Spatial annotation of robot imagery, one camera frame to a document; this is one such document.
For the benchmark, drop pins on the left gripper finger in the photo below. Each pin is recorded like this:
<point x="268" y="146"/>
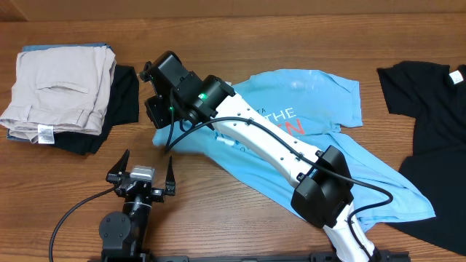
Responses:
<point x="121" y="165"/>
<point x="170" y="179"/>

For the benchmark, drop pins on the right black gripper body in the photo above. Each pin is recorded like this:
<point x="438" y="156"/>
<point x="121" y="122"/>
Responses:
<point x="156" y="110"/>

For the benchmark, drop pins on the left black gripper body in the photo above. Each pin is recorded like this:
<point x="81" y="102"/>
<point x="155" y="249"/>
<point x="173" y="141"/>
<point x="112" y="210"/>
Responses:
<point x="157" y="194"/>

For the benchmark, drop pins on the light blue printed t-shirt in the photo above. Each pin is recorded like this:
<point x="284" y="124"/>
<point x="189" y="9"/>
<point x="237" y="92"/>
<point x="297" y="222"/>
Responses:
<point x="312" y="106"/>

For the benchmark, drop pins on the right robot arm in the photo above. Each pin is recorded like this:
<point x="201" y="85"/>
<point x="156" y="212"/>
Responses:
<point x="321" y="179"/>

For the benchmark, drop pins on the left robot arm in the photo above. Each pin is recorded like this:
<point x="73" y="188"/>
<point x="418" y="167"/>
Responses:
<point x="123" y="232"/>

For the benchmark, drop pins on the folded black garment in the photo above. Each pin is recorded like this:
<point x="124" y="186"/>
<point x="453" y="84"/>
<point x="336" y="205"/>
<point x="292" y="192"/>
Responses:
<point x="123" y="108"/>

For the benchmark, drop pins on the folded beige trousers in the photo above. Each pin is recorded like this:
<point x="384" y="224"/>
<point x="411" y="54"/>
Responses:
<point x="62" y="91"/>

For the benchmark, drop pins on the black t-shirt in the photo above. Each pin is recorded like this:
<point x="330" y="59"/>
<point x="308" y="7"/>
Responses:
<point x="434" y="95"/>

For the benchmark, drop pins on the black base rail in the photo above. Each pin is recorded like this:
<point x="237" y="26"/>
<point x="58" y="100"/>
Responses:
<point x="312" y="257"/>

